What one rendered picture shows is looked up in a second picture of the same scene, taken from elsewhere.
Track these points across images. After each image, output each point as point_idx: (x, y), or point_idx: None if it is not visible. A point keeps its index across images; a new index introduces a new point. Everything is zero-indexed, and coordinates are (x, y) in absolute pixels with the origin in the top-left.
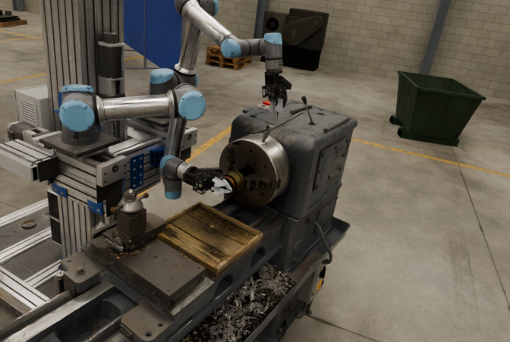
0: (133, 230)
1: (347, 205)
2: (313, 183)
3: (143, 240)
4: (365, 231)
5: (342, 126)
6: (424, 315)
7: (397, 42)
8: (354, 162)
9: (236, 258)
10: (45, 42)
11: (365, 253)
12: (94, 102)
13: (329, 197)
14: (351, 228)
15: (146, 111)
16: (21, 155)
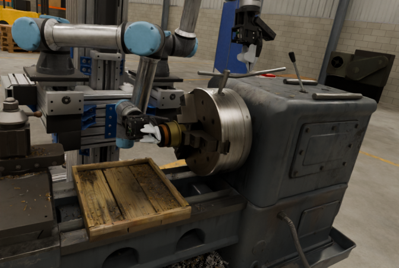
0: (3, 147)
1: (378, 229)
2: (290, 166)
3: (22, 167)
4: (395, 267)
5: (348, 101)
6: None
7: None
8: (398, 188)
9: (134, 227)
10: None
11: None
12: (44, 22)
13: (325, 198)
14: (375, 257)
15: (92, 38)
16: (10, 81)
